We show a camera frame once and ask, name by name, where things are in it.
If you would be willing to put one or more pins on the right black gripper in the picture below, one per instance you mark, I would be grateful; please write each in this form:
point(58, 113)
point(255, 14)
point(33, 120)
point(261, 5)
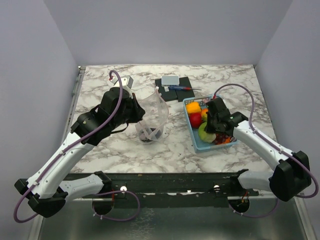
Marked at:
point(209, 128)

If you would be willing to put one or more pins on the blue red screwdriver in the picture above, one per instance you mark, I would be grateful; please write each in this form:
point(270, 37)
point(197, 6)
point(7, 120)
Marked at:
point(182, 88)

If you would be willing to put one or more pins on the red apple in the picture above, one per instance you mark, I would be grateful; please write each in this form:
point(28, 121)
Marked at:
point(195, 120)

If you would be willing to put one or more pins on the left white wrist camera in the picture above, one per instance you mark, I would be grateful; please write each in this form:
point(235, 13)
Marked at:
point(127, 82)

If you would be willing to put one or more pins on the aluminium side rail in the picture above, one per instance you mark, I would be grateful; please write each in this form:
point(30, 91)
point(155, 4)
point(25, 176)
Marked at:
point(75, 96)

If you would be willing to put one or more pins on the purple grape bunch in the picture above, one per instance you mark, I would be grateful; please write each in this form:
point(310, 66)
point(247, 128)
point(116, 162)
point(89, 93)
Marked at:
point(220, 138)

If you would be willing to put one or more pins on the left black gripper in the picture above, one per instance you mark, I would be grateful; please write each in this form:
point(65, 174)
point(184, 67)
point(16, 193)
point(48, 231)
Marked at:
point(139, 112)

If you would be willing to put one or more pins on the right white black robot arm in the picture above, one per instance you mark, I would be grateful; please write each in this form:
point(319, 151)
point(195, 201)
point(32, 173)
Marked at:
point(289, 170)

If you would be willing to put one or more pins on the black mounting rail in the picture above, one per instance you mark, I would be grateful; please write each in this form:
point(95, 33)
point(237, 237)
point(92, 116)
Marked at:
point(181, 190)

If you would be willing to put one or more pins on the blue plastic basket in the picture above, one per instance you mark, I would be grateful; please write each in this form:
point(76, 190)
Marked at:
point(198, 145)

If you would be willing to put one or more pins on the green cabbage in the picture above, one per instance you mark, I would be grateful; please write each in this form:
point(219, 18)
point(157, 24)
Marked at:
point(204, 136)

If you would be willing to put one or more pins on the yellow bell pepper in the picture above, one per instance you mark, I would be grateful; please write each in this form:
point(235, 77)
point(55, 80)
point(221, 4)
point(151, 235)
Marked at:
point(193, 108)

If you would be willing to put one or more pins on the purple eggplant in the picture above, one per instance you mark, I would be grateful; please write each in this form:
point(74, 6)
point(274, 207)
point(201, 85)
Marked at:
point(149, 135)

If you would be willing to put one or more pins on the small grey white box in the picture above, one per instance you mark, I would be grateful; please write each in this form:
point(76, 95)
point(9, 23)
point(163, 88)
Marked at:
point(170, 80)

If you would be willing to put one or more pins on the green leafy vegetable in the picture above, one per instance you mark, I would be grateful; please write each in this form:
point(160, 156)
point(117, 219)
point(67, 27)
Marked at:
point(204, 115)

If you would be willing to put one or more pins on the clear pink zip top bag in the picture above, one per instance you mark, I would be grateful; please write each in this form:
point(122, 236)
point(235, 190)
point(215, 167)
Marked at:
point(156, 113)

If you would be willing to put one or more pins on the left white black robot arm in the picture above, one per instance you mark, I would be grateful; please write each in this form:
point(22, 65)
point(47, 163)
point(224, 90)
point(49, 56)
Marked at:
point(47, 191)

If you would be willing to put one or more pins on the black flat box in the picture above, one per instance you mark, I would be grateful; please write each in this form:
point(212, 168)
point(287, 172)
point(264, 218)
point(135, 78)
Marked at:
point(167, 96)
point(182, 94)

